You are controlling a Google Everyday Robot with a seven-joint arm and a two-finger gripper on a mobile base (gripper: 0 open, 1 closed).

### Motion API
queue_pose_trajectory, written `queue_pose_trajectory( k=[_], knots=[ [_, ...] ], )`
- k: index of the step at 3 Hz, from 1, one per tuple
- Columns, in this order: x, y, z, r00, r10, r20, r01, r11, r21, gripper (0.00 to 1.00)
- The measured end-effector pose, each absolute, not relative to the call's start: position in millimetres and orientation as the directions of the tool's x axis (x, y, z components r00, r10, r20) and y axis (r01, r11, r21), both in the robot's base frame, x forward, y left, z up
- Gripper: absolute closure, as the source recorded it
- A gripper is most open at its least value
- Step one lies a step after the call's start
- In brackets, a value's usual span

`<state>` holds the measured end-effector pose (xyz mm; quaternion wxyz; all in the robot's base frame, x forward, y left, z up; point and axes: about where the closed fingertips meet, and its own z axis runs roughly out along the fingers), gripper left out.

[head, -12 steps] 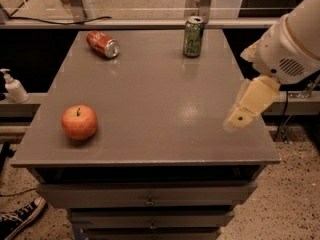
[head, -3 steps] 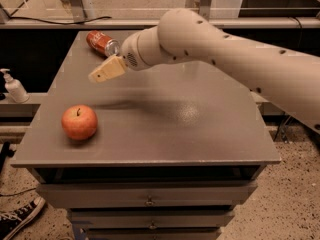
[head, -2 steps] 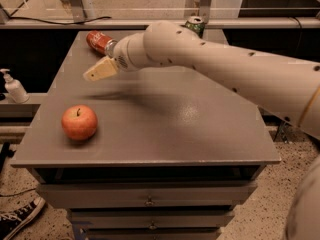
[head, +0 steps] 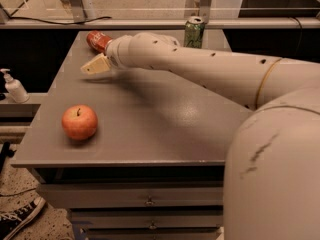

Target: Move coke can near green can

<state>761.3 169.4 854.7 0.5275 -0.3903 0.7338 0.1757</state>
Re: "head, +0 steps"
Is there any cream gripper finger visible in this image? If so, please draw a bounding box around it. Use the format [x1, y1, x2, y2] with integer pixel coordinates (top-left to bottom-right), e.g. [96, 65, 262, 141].
[81, 53, 110, 75]

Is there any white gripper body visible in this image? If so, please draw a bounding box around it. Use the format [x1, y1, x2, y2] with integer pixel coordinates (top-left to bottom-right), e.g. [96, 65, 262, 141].
[105, 35, 134, 69]

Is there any red coke can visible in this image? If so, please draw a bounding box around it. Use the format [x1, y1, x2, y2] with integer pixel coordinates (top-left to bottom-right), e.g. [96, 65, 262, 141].
[86, 30, 112, 53]

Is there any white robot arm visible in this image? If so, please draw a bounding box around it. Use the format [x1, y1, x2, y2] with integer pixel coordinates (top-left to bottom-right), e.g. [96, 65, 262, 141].
[83, 31, 320, 240]

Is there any green soda can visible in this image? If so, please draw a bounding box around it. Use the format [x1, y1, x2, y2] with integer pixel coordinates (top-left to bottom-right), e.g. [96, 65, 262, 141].
[184, 16, 205, 49]

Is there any red apple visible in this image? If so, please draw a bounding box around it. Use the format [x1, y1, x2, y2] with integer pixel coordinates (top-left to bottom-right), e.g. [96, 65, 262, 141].
[61, 105, 98, 141]

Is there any white pump bottle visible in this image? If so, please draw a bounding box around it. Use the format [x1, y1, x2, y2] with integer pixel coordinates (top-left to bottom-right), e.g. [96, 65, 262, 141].
[0, 68, 29, 103]

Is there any grey drawer cabinet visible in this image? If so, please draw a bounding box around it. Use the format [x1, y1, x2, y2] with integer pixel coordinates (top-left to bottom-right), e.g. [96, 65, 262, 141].
[13, 36, 249, 240]

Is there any top grey drawer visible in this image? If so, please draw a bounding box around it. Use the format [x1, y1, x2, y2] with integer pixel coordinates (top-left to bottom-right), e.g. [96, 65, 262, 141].
[37, 182, 223, 209]

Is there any grey drawer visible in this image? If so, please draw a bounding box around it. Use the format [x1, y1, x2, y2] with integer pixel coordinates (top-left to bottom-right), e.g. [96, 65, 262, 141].
[37, 182, 223, 209]
[70, 209, 223, 229]

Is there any middle grey drawer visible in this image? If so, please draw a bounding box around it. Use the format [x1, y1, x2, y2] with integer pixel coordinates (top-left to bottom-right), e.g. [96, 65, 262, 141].
[70, 209, 223, 229]

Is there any black white sneaker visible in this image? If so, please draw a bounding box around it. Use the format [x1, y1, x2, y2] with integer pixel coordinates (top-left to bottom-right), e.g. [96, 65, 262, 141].
[0, 197, 46, 240]

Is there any black cable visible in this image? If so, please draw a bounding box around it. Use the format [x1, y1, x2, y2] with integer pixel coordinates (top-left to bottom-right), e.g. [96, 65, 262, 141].
[6, 0, 113, 26]

